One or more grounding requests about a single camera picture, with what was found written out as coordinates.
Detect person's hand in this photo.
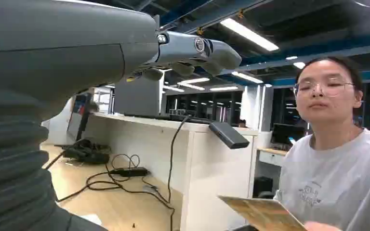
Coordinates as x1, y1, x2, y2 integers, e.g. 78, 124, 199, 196
303, 221, 343, 231

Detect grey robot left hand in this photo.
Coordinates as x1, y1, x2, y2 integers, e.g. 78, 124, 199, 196
0, 0, 242, 112

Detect tan wooden card board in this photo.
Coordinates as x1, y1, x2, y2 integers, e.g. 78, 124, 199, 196
218, 194, 307, 231

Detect person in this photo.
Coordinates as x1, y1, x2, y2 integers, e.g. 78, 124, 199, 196
274, 56, 370, 231

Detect black chair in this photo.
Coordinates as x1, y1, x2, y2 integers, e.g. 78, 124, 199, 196
252, 176, 274, 199

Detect roll-up banner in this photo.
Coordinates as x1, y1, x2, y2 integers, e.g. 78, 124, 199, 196
66, 92, 93, 141

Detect wooden-top white desk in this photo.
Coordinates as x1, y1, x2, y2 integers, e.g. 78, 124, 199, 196
256, 147, 289, 167

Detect grey-backed monitor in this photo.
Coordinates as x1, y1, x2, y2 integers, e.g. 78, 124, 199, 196
114, 70, 166, 117

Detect black monitor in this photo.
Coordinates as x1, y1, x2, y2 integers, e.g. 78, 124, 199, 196
270, 123, 306, 151

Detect white partition counter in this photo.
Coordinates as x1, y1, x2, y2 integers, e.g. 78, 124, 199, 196
83, 112, 260, 231

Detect black power brick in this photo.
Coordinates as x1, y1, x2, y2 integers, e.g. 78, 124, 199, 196
208, 121, 251, 150

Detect ribbed grey left arm sleeve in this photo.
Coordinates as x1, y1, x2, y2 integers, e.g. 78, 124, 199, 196
0, 89, 109, 231

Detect white pillar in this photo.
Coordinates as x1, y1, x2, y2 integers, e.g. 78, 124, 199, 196
240, 84, 274, 132

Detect ceiling light strip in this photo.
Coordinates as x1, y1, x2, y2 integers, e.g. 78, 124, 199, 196
176, 77, 211, 86
209, 86, 239, 92
231, 71, 264, 85

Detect clear-rimmed eyeglasses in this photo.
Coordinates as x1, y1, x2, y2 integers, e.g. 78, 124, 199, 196
292, 78, 356, 98

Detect black power adapter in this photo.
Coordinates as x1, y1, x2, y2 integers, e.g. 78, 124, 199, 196
109, 167, 149, 178

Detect long ceiling light panel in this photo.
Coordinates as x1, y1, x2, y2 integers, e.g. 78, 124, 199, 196
220, 17, 280, 52

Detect black looped cable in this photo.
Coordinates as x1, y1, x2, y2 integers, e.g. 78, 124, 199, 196
55, 154, 176, 220

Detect black hanging cable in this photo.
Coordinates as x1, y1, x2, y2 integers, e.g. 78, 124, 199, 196
167, 115, 191, 231

